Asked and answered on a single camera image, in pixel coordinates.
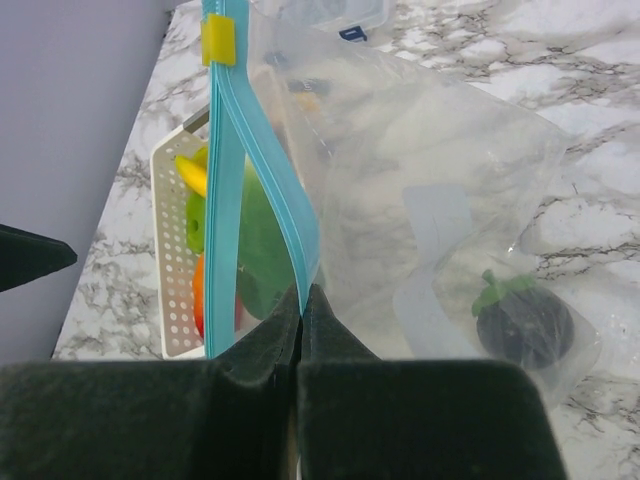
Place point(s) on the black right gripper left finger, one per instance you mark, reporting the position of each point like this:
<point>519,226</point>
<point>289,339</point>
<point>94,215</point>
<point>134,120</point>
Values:
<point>225,418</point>

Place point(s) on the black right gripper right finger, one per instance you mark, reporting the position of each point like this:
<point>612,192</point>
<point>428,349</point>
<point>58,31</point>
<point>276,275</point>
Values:
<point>360,417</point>

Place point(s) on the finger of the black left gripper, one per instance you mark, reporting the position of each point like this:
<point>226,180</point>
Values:
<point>26,256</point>

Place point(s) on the orange red toy mango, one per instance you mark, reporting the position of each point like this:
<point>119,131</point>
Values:
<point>198,300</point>

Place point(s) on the dark purple toy mangosteen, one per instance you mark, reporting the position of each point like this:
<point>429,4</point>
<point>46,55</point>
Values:
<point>522,322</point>

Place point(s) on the clear zip top bag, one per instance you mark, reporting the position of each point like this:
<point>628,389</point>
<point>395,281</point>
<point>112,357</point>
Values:
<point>394,187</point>

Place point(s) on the white perforated plastic basket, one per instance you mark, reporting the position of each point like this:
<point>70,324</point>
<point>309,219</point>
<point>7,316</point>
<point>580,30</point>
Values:
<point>175,261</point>

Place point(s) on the white toy leek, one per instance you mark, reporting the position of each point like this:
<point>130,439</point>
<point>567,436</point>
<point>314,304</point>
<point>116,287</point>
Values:
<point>264,267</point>

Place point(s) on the yellow toy banana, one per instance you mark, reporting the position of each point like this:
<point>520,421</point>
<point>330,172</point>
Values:
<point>193,173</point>

